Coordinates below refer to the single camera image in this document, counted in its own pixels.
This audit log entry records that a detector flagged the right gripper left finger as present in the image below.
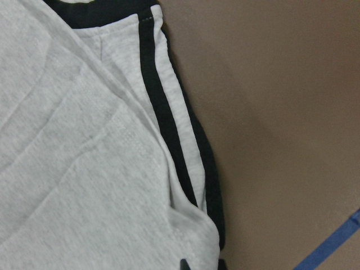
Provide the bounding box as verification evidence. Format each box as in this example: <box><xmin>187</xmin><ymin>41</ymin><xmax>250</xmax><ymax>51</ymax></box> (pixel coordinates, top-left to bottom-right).
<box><xmin>179</xmin><ymin>259</ymin><xmax>191</xmax><ymax>270</ymax></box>

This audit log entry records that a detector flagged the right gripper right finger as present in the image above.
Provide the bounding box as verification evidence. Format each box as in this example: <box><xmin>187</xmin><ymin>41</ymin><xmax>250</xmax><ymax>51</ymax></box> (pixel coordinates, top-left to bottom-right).
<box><xmin>217</xmin><ymin>258</ymin><xmax>228</xmax><ymax>270</ymax></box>

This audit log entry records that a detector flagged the grey cartoon print t-shirt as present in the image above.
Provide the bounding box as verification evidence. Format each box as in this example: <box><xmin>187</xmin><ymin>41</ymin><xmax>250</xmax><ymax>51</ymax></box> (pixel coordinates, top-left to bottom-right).
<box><xmin>1</xmin><ymin>1</ymin><xmax>224</xmax><ymax>269</ymax></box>

